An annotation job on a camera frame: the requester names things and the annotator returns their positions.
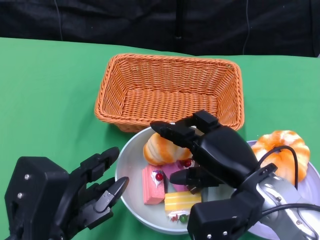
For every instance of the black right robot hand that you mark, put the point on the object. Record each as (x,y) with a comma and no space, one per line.
(225,155)

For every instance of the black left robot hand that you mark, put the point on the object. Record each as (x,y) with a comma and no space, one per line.
(37,200)

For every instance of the magenta pink cake slice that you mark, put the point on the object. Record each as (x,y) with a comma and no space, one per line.
(167,172)

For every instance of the yellow cake slice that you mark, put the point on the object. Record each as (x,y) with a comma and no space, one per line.
(182,200)

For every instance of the oblong orange bread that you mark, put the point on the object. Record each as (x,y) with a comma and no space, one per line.
(160,152)

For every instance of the salmon pink cake slice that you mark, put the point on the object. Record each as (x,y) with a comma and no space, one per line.
(152,192)

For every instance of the pale green bowl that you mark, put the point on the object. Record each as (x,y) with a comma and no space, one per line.
(130,160)

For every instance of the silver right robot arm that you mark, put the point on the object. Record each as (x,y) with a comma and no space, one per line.
(275,192)

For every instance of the orange wicker basket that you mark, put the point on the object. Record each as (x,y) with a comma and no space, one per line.
(170,105)

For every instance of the lavender plate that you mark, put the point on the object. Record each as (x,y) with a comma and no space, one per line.
(312,185)

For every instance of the green tablecloth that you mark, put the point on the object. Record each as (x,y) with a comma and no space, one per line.
(50,87)

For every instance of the black backdrop curtain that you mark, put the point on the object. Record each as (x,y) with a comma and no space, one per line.
(125,22)

